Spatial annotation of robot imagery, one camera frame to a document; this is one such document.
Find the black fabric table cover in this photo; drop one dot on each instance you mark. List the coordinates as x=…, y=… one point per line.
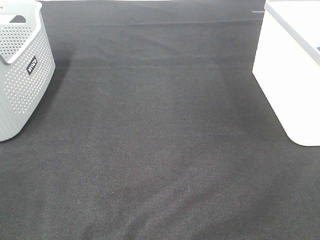
x=154, y=128

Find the white plastic storage bin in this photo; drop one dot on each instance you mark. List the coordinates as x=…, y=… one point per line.
x=287, y=66

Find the grey perforated plastic basket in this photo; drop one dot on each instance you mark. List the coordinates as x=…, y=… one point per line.
x=26, y=63

